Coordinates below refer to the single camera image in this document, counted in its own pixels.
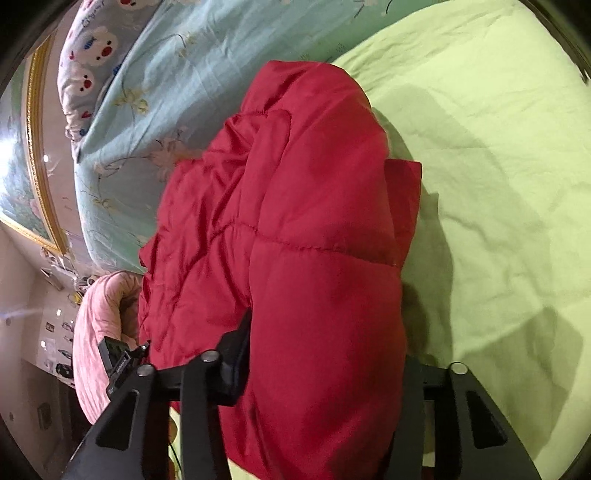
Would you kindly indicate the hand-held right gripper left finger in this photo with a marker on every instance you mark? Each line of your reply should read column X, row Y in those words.
column 231, row 364

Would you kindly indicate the red puffer jacket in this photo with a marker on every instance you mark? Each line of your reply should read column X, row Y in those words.
column 300, row 207

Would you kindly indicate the gold framed picture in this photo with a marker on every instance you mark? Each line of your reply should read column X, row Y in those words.
column 18, row 184

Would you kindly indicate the bear print pillow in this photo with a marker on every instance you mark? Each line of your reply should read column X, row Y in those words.
column 92, row 69

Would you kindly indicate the blue floral quilt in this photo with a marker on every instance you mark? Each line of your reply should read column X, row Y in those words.
column 184, row 69

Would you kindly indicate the pink quilt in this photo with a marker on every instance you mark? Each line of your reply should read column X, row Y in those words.
column 97, row 314

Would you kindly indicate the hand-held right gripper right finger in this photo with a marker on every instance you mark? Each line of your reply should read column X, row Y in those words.
column 413, row 392

